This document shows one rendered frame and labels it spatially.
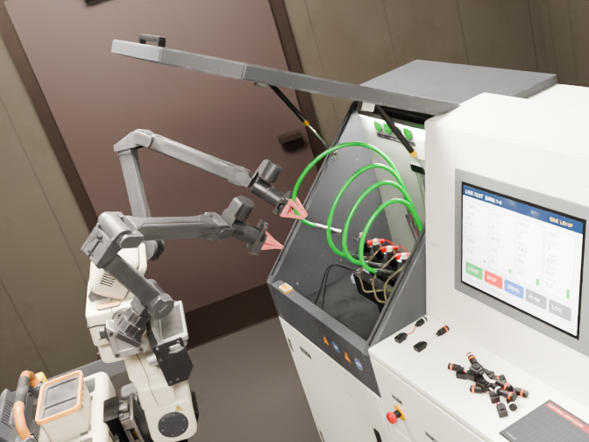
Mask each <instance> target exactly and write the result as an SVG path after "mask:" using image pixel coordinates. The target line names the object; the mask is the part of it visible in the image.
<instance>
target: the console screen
mask: <svg viewBox="0 0 589 442"><path fill-rule="evenodd" d="M454 289H456V290H458V291H460V292H462V293H464V294H466V295H468V296H470V297H472V298H474V299H476V300H478V301H479V302H481V303H483V304H485V305H487V306H489V307H491V308H493V309H495V310H497V311H499V312H501V313H503V314H505V315H507V316H509V317H511V318H513V319H515V320H517V321H519V322H521V323H523V324H525V325H527V326H529V327H531V328H533V329H535V330H537V331H539V332H541V333H542V334H544V335H546V336H548V337H550V338H552V339H554V340H556V341H558V342H560V343H562V344H564V345H566V346H568V347H570V348H572V349H574V350H576V351H578V352H580V353H582V354H584V355H586V356H588V357H589V206H586V205H583V204H580V203H574V202H572V201H569V200H565V199H563V198H559V197H556V196H551V195H547V194H544V193H542V192H538V191H535V190H532V189H526V188H524V187H521V186H517V185H514V184H511V183H508V182H503V181H499V180H496V179H494V178H490V177H487V176H483V175H478V174H475V173H472V172H469V171H466V170H463V169H460V168H455V263H454Z"/></svg>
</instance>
